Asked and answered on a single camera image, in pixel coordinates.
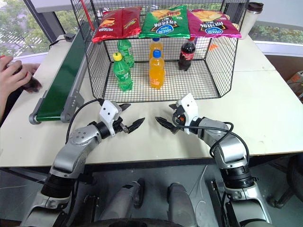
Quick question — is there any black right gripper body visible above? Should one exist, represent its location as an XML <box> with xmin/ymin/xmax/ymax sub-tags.
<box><xmin>171</xmin><ymin>105</ymin><xmax>188</xmax><ymax>134</ymax></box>

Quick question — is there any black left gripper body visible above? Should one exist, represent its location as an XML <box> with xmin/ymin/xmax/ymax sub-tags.
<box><xmin>112</xmin><ymin>115</ymin><xmax>130</xmax><ymax>136</ymax></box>

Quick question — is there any green conveyor belt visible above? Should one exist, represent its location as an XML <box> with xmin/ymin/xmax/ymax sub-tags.
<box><xmin>28</xmin><ymin>27</ymin><xmax>100</xmax><ymax>125</ymax></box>

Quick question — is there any person's bare hand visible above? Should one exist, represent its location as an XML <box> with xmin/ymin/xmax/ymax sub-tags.
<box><xmin>21</xmin><ymin>62</ymin><xmax>41</xmax><ymax>74</ymax></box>
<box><xmin>0</xmin><ymin>56</ymin><xmax>33</xmax><ymax>96</ymax></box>

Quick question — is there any green soda bottle yellow cap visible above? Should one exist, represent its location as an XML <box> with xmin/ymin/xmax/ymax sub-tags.
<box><xmin>112</xmin><ymin>52</ymin><xmax>134</xmax><ymax>92</ymax></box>

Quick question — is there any orange soda bottle blue cap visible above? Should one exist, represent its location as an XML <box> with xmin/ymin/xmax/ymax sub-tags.
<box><xmin>149</xmin><ymin>50</ymin><xmax>166</xmax><ymax>90</ymax></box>

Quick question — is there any dark cola bottle red label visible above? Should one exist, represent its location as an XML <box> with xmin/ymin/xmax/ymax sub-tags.
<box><xmin>178</xmin><ymin>37</ymin><xmax>197</xmax><ymax>71</ymax></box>

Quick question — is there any grey rounded robot leg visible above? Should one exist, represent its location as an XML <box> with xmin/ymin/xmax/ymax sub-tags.
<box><xmin>166</xmin><ymin>182</ymin><xmax>196</xmax><ymax>227</ymax></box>
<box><xmin>97</xmin><ymin>178</ymin><xmax>145</xmax><ymax>224</ymax></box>

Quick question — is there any green chips bag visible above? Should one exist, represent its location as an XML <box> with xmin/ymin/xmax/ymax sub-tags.
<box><xmin>138</xmin><ymin>5</ymin><xmax>191</xmax><ymax>40</ymax></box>

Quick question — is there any red chips bag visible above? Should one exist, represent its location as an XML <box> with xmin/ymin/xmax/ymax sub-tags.
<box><xmin>91</xmin><ymin>6</ymin><xmax>143</xmax><ymax>44</ymax></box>

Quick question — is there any magenta chips bag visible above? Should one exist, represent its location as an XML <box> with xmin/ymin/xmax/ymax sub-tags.
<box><xmin>187</xmin><ymin>9</ymin><xmax>242</xmax><ymax>40</ymax></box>

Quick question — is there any red bar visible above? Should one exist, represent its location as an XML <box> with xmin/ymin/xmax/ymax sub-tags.
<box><xmin>79</xmin><ymin>0</ymin><xmax>95</xmax><ymax>32</ymax></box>

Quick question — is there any white tumbler dark lid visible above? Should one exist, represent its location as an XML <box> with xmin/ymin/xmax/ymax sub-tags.
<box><xmin>240</xmin><ymin>1</ymin><xmax>264</xmax><ymax>40</ymax></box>

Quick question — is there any brown cardboard box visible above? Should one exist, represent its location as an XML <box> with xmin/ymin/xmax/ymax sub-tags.
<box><xmin>287</xmin><ymin>70</ymin><xmax>303</xmax><ymax>105</ymax></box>

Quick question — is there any black office chair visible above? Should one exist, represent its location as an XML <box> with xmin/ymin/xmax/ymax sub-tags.
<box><xmin>267</xmin><ymin>155</ymin><xmax>303</xmax><ymax>209</ymax></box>

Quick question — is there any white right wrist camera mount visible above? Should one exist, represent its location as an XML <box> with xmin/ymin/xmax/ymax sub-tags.
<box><xmin>176</xmin><ymin>93</ymin><xmax>200</xmax><ymax>135</ymax></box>

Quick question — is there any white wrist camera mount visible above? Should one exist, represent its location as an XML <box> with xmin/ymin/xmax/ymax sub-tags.
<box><xmin>176</xmin><ymin>93</ymin><xmax>200</xmax><ymax>135</ymax></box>
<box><xmin>98</xmin><ymin>99</ymin><xmax>123</xmax><ymax>137</ymax></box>

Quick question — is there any black wire basket cage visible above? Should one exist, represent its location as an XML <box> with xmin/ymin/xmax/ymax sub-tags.
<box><xmin>70</xmin><ymin>0</ymin><xmax>248</xmax><ymax>103</ymax></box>

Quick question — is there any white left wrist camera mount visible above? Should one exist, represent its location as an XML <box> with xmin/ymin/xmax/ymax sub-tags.
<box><xmin>98</xmin><ymin>99</ymin><xmax>123</xmax><ymax>137</ymax></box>

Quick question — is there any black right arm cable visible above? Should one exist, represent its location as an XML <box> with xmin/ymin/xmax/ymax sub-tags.
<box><xmin>174</xmin><ymin>113</ymin><xmax>235</xmax><ymax>159</ymax></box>

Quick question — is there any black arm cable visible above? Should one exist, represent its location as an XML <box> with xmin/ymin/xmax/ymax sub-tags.
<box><xmin>65</xmin><ymin>98</ymin><xmax>105</xmax><ymax>145</ymax></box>
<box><xmin>174</xmin><ymin>113</ymin><xmax>235</xmax><ymax>159</ymax></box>

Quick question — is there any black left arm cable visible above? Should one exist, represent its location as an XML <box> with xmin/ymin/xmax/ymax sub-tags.
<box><xmin>65</xmin><ymin>98</ymin><xmax>105</xmax><ymax>145</ymax></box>

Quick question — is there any black adapter cable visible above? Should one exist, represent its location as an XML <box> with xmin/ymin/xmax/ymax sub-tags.
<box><xmin>48</xmin><ymin>38</ymin><xmax>66</xmax><ymax>50</ymax></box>

